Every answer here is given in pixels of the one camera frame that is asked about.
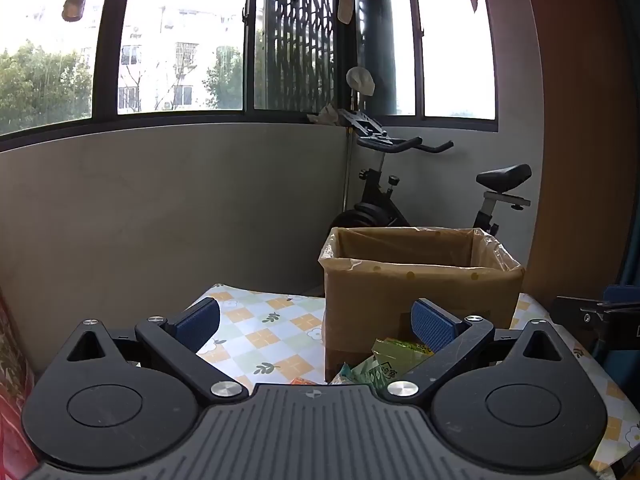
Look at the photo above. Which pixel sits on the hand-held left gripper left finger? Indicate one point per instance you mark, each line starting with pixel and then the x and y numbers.
pixel 197 322

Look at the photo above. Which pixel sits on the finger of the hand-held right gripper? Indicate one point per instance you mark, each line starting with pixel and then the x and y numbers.
pixel 577 310

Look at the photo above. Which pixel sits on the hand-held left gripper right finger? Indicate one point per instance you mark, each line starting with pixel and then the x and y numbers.
pixel 432 325

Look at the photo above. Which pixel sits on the taped cardboard box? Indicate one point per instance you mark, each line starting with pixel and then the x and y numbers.
pixel 415 290

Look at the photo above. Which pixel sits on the pale green snack packet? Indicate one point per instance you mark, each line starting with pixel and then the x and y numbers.
pixel 350 376

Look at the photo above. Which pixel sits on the floral checked tablecloth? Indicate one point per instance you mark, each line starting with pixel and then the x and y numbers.
pixel 260 332

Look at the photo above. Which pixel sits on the black exercise bike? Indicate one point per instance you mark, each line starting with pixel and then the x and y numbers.
pixel 375 210

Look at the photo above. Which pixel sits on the wooden cabinet panel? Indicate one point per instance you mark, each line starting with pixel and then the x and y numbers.
pixel 575 135

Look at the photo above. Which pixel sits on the red printed box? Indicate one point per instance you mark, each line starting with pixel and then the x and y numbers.
pixel 12 390

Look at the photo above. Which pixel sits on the crumpled cloth on sill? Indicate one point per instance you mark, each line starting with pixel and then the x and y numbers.
pixel 327 115

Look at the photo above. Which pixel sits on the mop with pale head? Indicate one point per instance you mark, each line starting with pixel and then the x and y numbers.
pixel 360 80

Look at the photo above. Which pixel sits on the perforated metal screen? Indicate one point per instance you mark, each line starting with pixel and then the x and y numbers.
pixel 297 45

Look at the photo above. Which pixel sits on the dark window frame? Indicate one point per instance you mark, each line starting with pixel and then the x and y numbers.
pixel 247 60

